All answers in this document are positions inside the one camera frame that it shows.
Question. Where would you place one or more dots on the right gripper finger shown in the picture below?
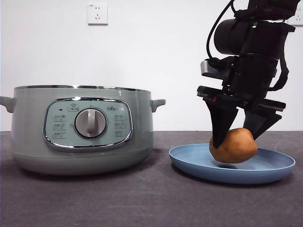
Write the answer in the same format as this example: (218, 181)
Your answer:
(221, 118)
(258, 123)

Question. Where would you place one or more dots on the brown potato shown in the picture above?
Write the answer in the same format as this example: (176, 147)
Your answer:
(236, 146)

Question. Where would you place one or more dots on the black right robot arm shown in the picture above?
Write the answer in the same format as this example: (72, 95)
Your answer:
(229, 35)

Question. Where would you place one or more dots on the blue round plate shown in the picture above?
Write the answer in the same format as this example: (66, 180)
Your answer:
(189, 160)

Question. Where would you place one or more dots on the pale green electric steamer pot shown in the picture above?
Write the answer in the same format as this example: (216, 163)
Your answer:
(28, 132)

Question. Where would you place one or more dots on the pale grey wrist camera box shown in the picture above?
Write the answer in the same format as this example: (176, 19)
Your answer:
(208, 68)

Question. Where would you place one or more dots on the white wall socket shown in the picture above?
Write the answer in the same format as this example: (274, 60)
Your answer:
(300, 17)
(97, 14)

